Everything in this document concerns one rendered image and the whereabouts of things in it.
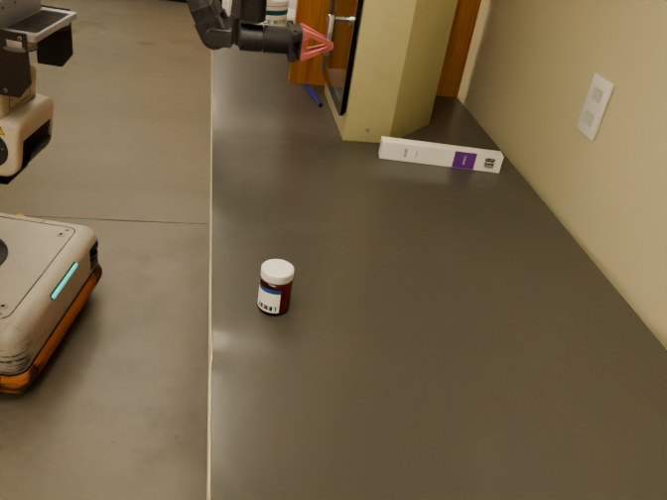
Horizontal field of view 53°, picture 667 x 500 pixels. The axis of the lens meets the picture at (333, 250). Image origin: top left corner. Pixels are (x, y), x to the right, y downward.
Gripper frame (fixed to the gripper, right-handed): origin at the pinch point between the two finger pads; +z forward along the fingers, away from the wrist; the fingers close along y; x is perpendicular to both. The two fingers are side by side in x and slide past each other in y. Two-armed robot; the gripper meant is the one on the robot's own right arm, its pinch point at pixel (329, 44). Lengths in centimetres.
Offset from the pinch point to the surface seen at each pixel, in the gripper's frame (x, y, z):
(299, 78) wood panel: 18.9, 31.7, -1.3
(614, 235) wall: 16, -51, 48
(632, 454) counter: 20, -97, 27
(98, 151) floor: 114, 177, -78
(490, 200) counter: 20.5, -31.0, 32.4
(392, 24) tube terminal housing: -6.9, -5.3, 12.0
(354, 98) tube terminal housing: 10.0, -5.3, 6.4
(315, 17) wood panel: 2.2, 31.7, 1.2
